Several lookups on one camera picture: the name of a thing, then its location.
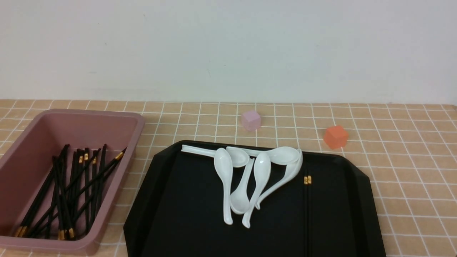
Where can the pink translucent cube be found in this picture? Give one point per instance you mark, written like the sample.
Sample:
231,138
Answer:
251,120

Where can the white spoon far left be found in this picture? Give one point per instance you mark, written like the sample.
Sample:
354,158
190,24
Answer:
224,168

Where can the white spoon centre right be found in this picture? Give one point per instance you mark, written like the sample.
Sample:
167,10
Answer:
261,172

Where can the white spoon top right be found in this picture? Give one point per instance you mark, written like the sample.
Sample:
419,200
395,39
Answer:
280,156

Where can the white spoon bowl down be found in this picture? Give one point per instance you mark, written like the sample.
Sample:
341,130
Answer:
239,201

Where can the white spoon far right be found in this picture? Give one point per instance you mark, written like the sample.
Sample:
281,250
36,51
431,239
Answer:
291,171

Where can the orange cube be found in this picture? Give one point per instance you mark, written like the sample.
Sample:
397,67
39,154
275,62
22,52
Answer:
336,137

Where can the black plastic tray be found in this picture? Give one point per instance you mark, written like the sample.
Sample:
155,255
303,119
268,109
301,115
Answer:
178,211

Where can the black chopstick centre bin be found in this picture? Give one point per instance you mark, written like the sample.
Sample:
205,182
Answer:
87,193

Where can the black chopstick right bin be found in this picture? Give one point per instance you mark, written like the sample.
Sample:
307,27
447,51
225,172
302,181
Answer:
97,184

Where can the pink plastic bin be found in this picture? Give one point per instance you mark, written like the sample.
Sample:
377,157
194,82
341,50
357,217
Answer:
27,163

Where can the black chopstick gold band bin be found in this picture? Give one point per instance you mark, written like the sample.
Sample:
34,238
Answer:
76,188

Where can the black chopstick leftmost bin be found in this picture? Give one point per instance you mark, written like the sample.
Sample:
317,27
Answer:
55,183

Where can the white spoon long handle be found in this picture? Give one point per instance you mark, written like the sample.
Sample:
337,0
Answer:
239,157

